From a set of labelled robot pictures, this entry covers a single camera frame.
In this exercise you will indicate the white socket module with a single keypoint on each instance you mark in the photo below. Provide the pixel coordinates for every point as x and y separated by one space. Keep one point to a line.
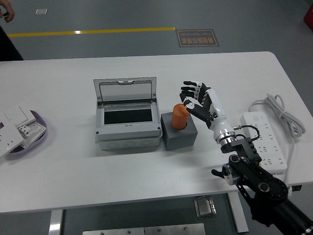
31 132

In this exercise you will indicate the small metal floor plate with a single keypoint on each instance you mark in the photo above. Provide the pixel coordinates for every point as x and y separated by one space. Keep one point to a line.
41 11

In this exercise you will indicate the grey cube with round hole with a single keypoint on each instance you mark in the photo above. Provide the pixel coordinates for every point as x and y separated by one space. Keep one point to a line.
181 138

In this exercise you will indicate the red object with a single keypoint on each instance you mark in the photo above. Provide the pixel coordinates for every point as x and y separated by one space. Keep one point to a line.
309 14

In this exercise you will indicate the orange cylinder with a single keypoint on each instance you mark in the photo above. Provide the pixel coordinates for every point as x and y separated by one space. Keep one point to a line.
179 117

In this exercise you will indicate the grey metal base plate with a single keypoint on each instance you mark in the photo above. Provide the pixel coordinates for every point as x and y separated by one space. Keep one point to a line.
144 230

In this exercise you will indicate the person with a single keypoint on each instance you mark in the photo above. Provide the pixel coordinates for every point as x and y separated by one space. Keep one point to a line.
8 46

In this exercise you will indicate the white switch panel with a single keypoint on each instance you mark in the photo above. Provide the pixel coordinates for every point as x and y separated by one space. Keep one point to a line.
18 113

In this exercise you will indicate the metal floor socket box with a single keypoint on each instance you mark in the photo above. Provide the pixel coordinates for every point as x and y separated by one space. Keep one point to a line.
205 207

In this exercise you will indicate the white table leg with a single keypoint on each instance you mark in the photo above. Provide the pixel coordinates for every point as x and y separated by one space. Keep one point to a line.
55 222
238 213

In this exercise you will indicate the person's left hand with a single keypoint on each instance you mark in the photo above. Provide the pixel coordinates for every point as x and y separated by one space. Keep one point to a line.
8 13

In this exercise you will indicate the brown floor sign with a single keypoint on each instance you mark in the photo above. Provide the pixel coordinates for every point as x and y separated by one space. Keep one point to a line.
197 38

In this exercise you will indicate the purple tray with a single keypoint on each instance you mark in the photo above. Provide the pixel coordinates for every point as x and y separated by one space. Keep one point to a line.
39 140

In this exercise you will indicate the large white socket panel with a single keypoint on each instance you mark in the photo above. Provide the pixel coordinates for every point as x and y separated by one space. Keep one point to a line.
8 139

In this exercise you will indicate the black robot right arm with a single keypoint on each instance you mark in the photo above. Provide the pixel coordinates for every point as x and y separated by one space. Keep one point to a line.
254 176

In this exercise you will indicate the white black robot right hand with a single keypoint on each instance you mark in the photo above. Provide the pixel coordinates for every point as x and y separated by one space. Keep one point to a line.
218 115

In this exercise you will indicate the grey electrical box with lid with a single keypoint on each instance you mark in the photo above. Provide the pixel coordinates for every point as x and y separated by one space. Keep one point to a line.
127 133

